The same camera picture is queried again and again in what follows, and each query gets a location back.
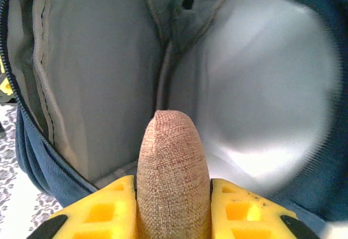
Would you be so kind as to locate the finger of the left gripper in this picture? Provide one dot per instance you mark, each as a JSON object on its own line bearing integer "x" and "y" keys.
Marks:
{"x": 5, "y": 88}

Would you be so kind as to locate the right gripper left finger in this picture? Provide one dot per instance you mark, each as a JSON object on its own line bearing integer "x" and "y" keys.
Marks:
{"x": 103, "y": 214}

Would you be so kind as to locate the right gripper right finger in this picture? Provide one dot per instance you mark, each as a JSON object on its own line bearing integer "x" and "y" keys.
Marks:
{"x": 244, "y": 217}

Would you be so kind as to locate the tan fabric glasses case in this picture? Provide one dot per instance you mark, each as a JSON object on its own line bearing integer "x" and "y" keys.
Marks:
{"x": 174, "y": 173}

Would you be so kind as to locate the navy blue backpack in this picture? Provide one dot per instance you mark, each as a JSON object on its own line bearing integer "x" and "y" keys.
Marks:
{"x": 103, "y": 73}

